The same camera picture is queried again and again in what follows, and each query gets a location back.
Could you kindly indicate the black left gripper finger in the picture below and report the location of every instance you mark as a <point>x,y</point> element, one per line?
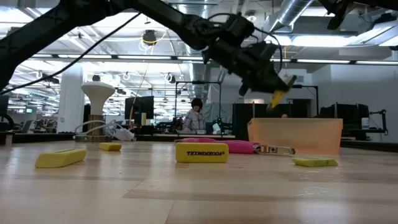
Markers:
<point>244,89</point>
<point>281,86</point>

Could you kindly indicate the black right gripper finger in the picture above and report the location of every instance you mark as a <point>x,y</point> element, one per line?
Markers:
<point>335,12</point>

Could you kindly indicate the yellow green crayon box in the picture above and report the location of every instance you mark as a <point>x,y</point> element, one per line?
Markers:
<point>276,98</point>

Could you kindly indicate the yellow Ticonderoga eraser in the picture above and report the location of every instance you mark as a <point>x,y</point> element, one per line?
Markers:
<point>202,153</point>

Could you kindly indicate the large yellow wedge eraser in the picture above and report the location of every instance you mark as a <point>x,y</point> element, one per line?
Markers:
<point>60,158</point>

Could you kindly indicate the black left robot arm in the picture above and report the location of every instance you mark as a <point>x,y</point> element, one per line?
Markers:
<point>174,18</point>

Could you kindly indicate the black partition panel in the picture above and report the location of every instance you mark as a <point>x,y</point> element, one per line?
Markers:
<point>242,121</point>

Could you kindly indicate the yellow-orange plastic bin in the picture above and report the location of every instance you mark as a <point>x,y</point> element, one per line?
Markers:
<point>295,135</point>

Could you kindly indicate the person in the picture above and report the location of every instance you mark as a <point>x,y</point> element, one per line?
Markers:
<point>194,119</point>

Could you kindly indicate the yellow-green sticky note pad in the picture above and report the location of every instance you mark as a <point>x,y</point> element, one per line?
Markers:
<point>314,162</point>

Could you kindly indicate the white bottle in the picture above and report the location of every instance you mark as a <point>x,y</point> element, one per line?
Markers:
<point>365,123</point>

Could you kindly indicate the black overhead light bar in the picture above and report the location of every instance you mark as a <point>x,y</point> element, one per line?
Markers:
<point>143,57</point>

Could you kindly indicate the black computer monitor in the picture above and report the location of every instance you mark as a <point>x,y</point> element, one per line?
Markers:
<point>140,107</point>

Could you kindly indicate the small yellow eraser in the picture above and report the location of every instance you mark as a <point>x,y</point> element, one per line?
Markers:
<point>110,147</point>

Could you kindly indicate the white mushroom-shaped stand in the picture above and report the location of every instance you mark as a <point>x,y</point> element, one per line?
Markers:
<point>98,93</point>

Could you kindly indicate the white building column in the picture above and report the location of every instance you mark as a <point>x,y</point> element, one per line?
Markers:
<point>71,99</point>

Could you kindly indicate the black background table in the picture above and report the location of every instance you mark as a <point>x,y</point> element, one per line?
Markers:
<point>40,137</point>

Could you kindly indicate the black edge monitor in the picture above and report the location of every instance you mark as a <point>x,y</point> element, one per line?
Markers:
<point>3,105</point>

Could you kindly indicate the black metal frame stand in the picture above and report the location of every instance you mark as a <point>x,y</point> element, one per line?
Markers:
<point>199,82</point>
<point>311,87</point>

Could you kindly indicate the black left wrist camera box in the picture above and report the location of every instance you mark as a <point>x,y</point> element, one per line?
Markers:
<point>239,28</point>

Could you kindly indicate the silver ventilation duct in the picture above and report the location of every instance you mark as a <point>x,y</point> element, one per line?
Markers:
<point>292,12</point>
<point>199,77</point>

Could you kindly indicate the black ceiling camera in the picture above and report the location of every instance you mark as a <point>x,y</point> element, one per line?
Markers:
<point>149,37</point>

